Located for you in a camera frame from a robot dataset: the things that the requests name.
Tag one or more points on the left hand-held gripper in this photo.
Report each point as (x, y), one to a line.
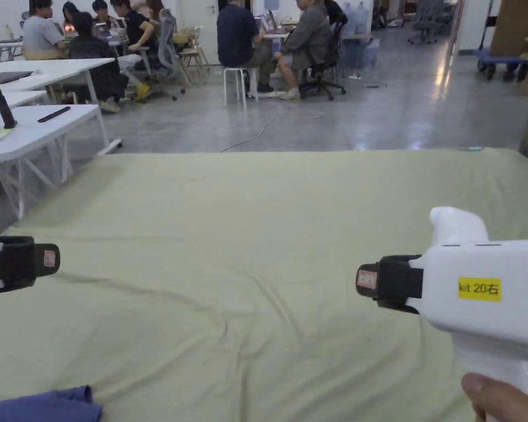
(11, 263)

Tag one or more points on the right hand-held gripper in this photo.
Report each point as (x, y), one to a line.
(474, 281)

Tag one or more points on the person's right hand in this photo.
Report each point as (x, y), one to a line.
(505, 402)

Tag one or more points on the bed with pale green sheet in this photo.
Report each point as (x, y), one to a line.
(246, 220)

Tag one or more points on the dark blue garment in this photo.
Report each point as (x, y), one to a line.
(39, 409)

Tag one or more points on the group of people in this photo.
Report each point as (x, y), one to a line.
(88, 48)

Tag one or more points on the blue platform cart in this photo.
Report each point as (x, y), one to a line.
(503, 59)

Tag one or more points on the cardboard carton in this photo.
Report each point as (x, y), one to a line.
(516, 26)

